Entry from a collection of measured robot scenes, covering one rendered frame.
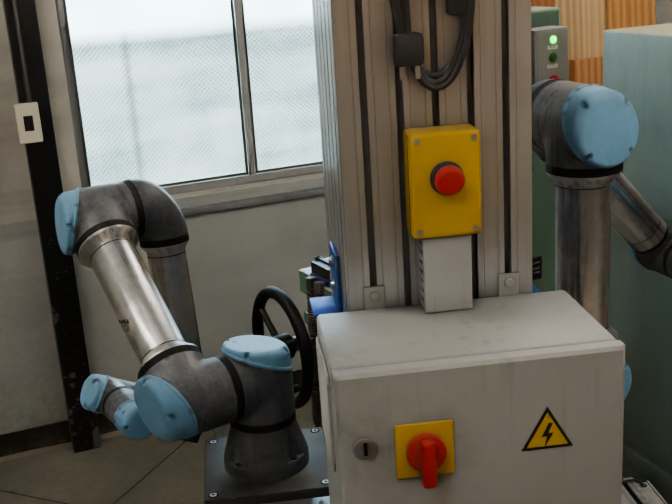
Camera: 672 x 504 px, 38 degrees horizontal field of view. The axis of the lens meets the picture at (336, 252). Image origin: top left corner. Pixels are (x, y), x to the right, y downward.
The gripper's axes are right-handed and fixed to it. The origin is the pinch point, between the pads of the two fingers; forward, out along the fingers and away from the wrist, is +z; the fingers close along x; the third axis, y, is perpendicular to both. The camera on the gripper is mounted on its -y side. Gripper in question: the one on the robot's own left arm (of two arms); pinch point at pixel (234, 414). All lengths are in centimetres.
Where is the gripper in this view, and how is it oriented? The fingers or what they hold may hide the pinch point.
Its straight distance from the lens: 222.7
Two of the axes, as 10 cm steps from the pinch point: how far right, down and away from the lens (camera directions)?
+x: 5.6, 1.9, -8.0
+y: -3.4, 9.4, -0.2
